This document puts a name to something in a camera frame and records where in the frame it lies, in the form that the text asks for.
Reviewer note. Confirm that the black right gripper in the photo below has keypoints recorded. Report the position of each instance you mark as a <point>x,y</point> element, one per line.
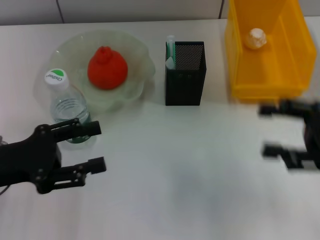
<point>313,140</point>

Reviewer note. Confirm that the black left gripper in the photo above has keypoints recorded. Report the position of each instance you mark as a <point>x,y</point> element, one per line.
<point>27,162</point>

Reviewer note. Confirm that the clear green-label water bottle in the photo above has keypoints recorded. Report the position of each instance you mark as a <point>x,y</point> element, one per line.
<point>67,107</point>

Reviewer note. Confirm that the orange fruit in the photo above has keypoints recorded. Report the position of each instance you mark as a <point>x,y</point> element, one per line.
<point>107,70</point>

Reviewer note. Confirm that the white paper ball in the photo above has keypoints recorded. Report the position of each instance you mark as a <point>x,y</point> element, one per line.
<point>255,38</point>

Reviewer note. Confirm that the mint green pen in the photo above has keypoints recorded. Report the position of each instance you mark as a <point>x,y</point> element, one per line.
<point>171,47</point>

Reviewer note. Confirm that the clear glass fruit plate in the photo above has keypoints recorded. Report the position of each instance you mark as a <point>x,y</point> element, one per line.
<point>137,75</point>

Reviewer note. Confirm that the black mesh pen holder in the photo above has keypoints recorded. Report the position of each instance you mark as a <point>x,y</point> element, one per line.
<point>185,85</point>

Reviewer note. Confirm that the yellow plastic storage bin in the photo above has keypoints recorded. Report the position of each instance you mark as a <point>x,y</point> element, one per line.
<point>275,75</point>

